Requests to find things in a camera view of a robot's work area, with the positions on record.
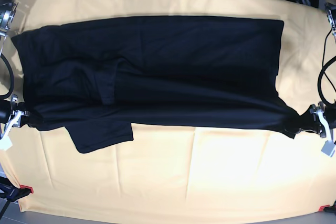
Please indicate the dark navy T-shirt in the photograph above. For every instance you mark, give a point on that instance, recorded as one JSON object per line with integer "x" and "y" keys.
{"x": 97, "y": 78}

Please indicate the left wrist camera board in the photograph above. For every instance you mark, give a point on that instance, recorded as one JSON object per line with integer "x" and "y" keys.
{"x": 329, "y": 148}

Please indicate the yellow table cloth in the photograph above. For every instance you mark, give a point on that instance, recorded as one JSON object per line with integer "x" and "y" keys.
{"x": 179, "y": 174}

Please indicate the red-black table clamp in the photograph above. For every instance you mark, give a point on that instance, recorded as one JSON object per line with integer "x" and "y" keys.
{"x": 328, "y": 208}
{"x": 12, "y": 193}

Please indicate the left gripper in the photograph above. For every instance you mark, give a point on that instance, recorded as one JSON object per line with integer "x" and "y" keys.
{"x": 311, "y": 121}

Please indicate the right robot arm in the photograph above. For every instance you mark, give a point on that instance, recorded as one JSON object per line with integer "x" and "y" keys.
{"x": 14, "y": 14}

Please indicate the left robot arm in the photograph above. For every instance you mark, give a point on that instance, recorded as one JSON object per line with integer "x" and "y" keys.
{"x": 319, "y": 57}

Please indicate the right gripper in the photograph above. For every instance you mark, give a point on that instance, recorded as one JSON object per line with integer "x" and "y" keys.
{"x": 20, "y": 118}

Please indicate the right red-black table clamp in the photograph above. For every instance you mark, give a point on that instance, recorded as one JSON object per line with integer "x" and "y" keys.
{"x": 328, "y": 208}

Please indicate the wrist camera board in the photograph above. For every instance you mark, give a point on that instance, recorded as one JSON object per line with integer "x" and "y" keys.
{"x": 5, "y": 143}
{"x": 329, "y": 148}

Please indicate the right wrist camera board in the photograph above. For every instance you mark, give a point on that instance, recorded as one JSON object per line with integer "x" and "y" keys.
{"x": 5, "y": 143}

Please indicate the left red-black table clamp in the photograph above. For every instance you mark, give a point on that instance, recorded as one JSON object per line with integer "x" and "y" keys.
{"x": 12, "y": 193}

